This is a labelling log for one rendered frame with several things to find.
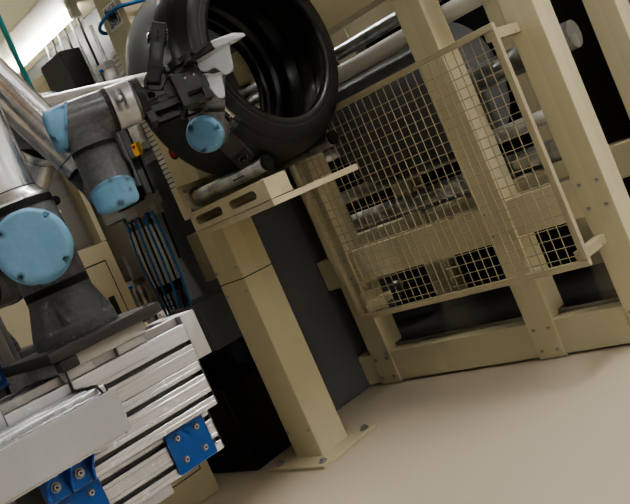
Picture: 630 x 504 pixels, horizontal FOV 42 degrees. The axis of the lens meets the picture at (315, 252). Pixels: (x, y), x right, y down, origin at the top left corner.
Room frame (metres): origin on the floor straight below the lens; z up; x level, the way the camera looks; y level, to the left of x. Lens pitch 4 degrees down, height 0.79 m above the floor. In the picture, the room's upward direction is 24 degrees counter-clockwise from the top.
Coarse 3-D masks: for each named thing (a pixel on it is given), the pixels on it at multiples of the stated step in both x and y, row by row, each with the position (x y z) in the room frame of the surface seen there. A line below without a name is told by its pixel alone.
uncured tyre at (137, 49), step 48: (192, 0) 2.17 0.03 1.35; (240, 0) 2.59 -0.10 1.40; (288, 0) 2.44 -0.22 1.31; (144, 48) 2.22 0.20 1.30; (192, 48) 2.13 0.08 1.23; (240, 48) 2.65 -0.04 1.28; (288, 48) 2.64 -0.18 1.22; (240, 96) 2.18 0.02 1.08; (288, 96) 2.66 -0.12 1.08; (336, 96) 2.44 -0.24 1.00; (288, 144) 2.28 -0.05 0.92
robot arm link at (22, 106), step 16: (0, 64) 1.46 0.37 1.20; (0, 80) 1.45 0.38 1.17; (16, 80) 1.46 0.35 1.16; (0, 96) 1.45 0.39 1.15; (16, 96) 1.45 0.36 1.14; (32, 96) 1.47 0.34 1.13; (16, 112) 1.45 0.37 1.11; (32, 112) 1.46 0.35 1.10; (16, 128) 1.47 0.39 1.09; (32, 128) 1.46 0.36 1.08; (32, 144) 1.48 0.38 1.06; (48, 144) 1.46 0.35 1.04; (48, 160) 1.48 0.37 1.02; (64, 160) 1.47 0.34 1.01; (64, 176) 1.50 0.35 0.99; (80, 176) 1.47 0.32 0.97
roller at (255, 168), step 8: (256, 160) 2.25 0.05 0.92; (264, 160) 2.23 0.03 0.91; (272, 160) 2.25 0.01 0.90; (248, 168) 2.27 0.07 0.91; (256, 168) 2.24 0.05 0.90; (264, 168) 2.23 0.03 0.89; (272, 168) 2.24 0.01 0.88; (224, 176) 2.36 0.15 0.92; (232, 176) 2.32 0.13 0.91; (240, 176) 2.30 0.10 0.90; (248, 176) 2.28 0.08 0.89; (256, 176) 2.28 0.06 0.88; (208, 184) 2.41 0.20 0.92; (216, 184) 2.38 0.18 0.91; (224, 184) 2.35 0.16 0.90; (232, 184) 2.34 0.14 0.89; (240, 184) 2.33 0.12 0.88; (192, 192) 2.48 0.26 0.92; (200, 192) 2.44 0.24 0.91; (208, 192) 2.41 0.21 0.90; (216, 192) 2.39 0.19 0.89; (224, 192) 2.39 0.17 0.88; (200, 200) 2.45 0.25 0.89
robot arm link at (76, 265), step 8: (72, 264) 1.45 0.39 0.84; (80, 264) 1.47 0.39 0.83; (64, 272) 1.41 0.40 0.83; (72, 272) 1.44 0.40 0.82; (80, 272) 1.46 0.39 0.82; (56, 280) 1.42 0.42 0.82; (24, 288) 1.43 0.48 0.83; (32, 288) 1.42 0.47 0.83; (40, 288) 1.42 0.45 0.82; (24, 296) 1.44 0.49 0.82
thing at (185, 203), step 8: (208, 176) 2.54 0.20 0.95; (216, 176) 2.56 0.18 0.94; (192, 184) 2.49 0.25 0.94; (200, 184) 2.51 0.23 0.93; (248, 184) 2.63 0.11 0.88; (176, 192) 2.45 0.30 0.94; (184, 192) 2.46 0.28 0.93; (232, 192) 2.58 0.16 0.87; (176, 200) 2.46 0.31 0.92; (184, 200) 2.45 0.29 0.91; (192, 200) 2.47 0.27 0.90; (208, 200) 2.51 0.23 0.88; (216, 200) 2.53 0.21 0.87; (184, 208) 2.45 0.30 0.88; (192, 208) 2.46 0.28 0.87; (184, 216) 2.46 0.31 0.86; (192, 216) 2.46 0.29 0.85
